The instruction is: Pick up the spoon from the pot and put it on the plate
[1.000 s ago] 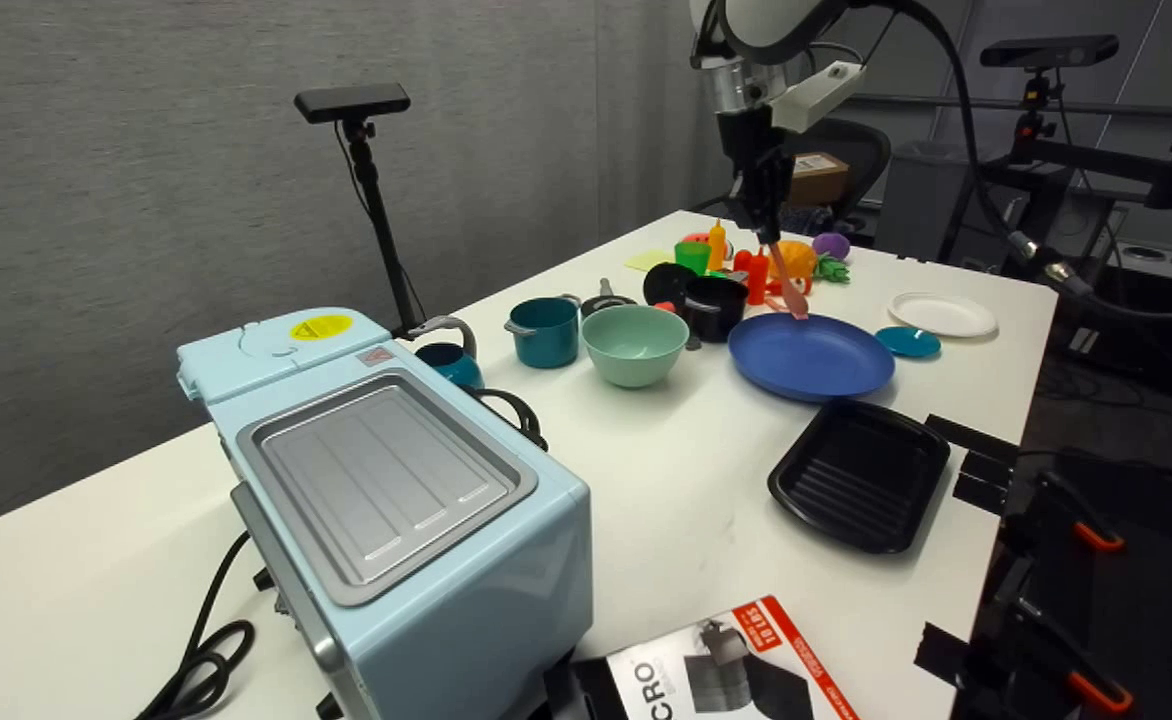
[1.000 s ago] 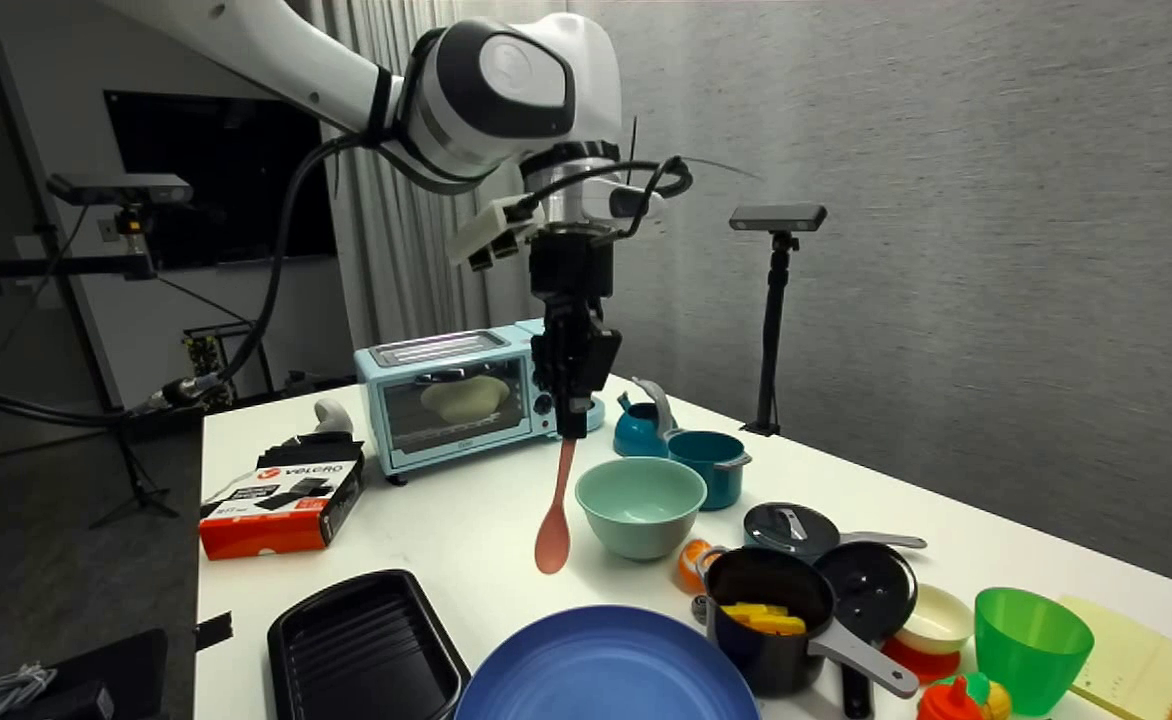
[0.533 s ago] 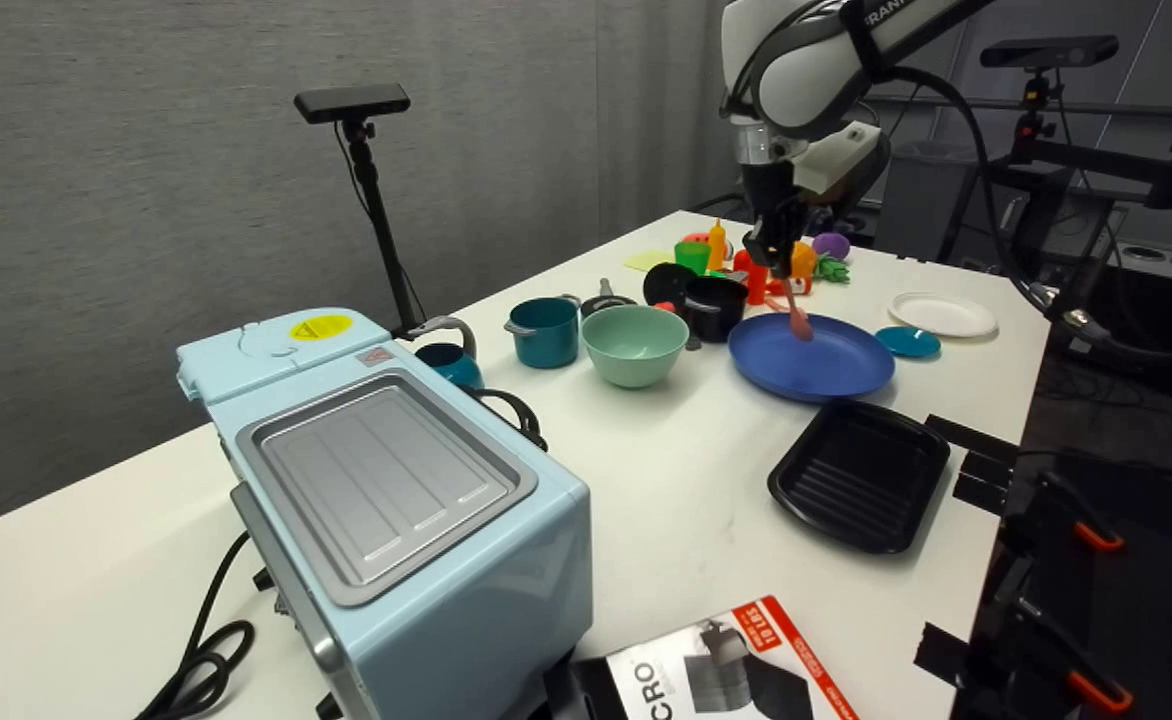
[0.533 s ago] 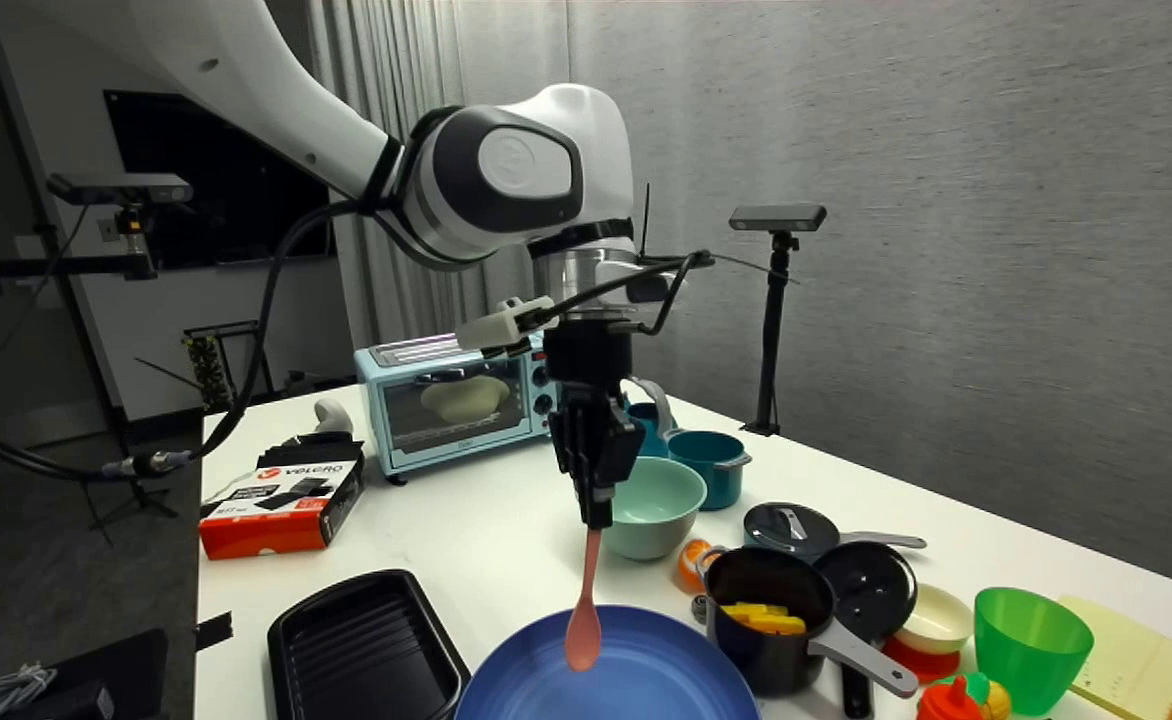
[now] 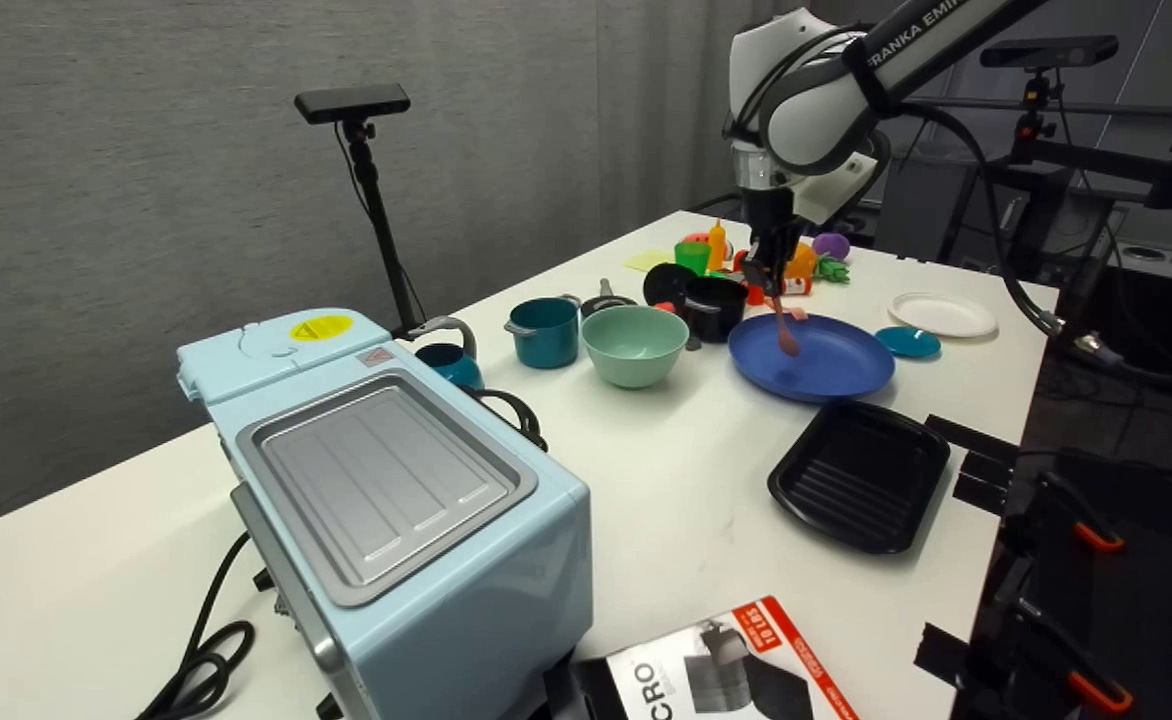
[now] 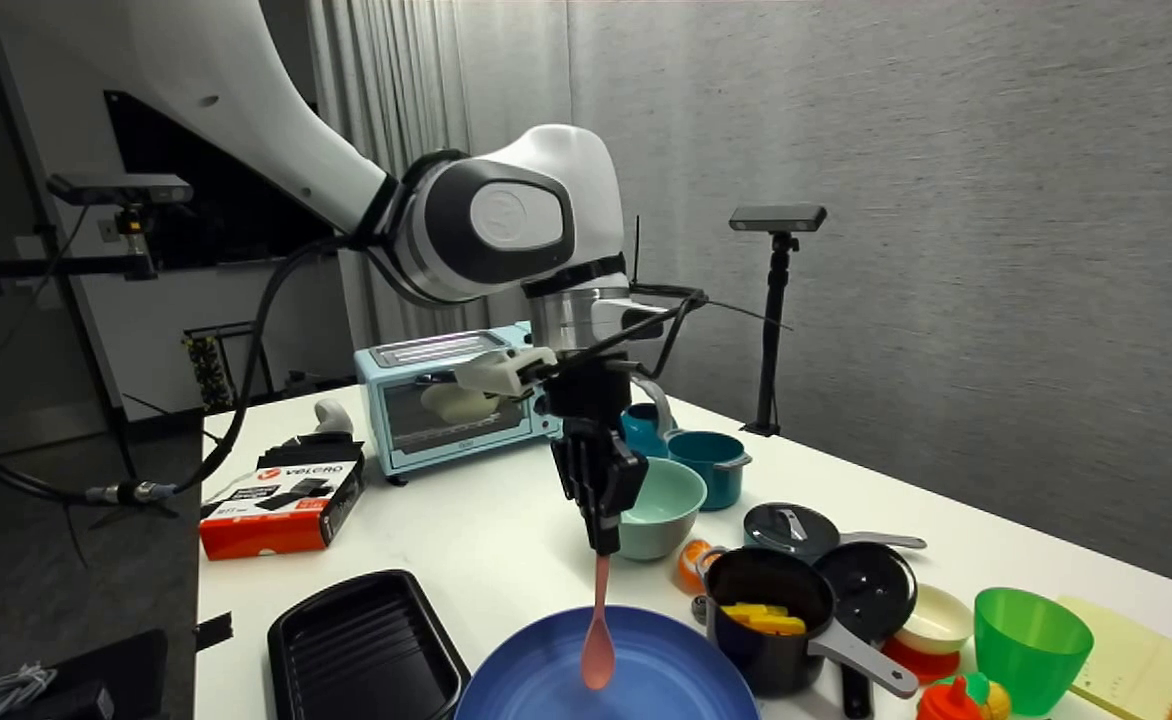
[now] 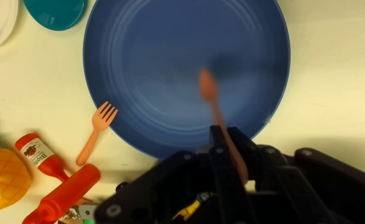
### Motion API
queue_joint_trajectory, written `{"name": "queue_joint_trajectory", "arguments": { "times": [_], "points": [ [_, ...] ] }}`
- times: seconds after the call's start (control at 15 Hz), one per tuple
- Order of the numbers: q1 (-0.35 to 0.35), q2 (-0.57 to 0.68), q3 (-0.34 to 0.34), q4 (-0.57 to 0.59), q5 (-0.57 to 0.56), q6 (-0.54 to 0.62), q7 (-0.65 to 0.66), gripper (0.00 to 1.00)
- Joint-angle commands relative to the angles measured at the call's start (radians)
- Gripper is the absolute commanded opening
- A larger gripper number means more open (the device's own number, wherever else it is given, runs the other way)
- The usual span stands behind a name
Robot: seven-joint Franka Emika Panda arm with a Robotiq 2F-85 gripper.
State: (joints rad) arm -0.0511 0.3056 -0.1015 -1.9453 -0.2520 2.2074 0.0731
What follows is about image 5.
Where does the orange toy food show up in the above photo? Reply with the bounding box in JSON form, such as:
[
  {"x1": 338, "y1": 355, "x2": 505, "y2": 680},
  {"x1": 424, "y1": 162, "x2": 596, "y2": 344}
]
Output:
[{"x1": 784, "y1": 234, "x2": 824, "y2": 298}]

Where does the black camera bar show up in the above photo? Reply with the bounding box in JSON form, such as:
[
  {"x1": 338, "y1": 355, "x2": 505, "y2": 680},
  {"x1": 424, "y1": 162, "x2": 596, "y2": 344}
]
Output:
[
  {"x1": 290, "y1": 80, "x2": 414, "y2": 129},
  {"x1": 977, "y1": 30, "x2": 1122, "y2": 75}
]

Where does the white plate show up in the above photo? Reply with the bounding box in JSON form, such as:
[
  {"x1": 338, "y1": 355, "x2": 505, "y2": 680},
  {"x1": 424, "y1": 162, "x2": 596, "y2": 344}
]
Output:
[{"x1": 883, "y1": 287, "x2": 1002, "y2": 344}]

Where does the black ribbed baking tray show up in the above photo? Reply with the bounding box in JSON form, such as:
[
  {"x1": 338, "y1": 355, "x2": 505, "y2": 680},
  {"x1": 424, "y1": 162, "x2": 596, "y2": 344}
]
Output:
[{"x1": 765, "y1": 396, "x2": 956, "y2": 560}]

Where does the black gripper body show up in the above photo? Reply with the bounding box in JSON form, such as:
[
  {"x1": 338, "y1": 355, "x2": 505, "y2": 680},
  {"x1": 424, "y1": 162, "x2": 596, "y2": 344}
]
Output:
[{"x1": 738, "y1": 177, "x2": 812, "y2": 277}]

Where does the light blue toaster oven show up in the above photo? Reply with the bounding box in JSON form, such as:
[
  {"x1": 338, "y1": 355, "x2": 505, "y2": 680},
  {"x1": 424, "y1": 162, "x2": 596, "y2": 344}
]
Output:
[{"x1": 171, "y1": 303, "x2": 601, "y2": 720}]

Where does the small grey metal pan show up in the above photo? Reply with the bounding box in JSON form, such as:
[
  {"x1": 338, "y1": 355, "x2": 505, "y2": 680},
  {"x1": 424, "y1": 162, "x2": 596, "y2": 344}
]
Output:
[{"x1": 576, "y1": 277, "x2": 643, "y2": 320}]

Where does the purple toy food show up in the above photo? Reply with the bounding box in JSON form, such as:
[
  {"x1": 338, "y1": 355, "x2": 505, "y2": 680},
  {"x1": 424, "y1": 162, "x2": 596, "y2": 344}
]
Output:
[{"x1": 808, "y1": 227, "x2": 856, "y2": 263}]

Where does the small teal mug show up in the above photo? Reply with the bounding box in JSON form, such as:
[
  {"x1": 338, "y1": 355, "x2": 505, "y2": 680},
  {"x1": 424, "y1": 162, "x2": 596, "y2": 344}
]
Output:
[{"x1": 413, "y1": 314, "x2": 488, "y2": 398}]

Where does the black camera stand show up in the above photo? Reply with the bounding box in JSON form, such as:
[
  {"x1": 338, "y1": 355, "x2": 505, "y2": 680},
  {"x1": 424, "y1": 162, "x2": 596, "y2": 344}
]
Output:
[
  {"x1": 338, "y1": 117, "x2": 431, "y2": 340},
  {"x1": 979, "y1": 65, "x2": 1172, "y2": 277}
]

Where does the red black white box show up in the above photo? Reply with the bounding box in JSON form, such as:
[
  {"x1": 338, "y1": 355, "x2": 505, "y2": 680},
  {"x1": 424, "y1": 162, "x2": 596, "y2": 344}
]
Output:
[{"x1": 605, "y1": 592, "x2": 865, "y2": 720}]

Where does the red toy ketchup bottle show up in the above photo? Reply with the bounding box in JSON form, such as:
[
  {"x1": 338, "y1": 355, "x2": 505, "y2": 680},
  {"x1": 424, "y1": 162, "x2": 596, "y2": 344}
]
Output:
[{"x1": 732, "y1": 247, "x2": 767, "y2": 308}]

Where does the large blue plate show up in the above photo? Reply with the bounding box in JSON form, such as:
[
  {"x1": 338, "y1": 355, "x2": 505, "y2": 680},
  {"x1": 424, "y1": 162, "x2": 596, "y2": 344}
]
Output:
[{"x1": 722, "y1": 308, "x2": 901, "y2": 408}]

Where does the black cable loop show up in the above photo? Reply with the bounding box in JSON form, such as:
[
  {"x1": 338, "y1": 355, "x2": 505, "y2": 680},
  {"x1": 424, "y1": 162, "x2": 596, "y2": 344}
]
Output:
[{"x1": 471, "y1": 384, "x2": 553, "y2": 456}]

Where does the green plastic cup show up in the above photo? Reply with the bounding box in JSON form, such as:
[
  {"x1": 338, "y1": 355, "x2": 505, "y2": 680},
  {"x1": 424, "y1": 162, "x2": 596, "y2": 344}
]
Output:
[{"x1": 672, "y1": 234, "x2": 714, "y2": 280}]

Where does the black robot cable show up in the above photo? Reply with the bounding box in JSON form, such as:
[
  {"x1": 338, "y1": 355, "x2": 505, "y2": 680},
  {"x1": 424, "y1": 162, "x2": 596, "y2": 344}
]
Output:
[{"x1": 918, "y1": 102, "x2": 1172, "y2": 390}]

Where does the black power cable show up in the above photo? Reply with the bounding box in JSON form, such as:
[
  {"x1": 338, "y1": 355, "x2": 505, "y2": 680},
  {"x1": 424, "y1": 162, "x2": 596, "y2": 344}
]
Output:
[{"x1": 130, "y1": 528, "x2": 264, "y2": 720}]

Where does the teal pot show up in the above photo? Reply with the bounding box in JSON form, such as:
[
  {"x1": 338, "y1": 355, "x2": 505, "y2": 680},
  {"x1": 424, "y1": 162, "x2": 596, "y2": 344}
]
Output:
[{"x1": 498, "y1": 291, "x2": 586, "y2": 371}]

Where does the orange toy mustard bottle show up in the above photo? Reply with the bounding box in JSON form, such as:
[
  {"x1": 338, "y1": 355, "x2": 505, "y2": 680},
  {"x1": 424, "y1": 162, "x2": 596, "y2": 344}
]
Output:
[{"x1": 698, "y1": 218, "x2": 734, "y2": 277}]

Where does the pale green bowl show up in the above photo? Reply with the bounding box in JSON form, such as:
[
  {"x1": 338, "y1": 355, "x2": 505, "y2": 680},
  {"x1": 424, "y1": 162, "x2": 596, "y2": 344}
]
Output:
[{"x1": 581, "y1": 303, "x2": 694, "y2": 396}]

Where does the black clamp orange handle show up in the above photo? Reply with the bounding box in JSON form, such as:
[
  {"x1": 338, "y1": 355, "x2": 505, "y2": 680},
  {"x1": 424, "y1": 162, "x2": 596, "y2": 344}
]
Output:
[
  {"x1": 995, "y1": 595, "x2": 1141, "y2": 720},
  {"x1": 1009, "y1": 456, "x2": 1132, "y2": 560}
]

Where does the pink plastic spoon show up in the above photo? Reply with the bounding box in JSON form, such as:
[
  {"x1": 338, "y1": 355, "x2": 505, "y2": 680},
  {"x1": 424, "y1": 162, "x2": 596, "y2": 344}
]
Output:
[{"x1": 767, "y1": 291, "x2": 808, "y2": 360}]

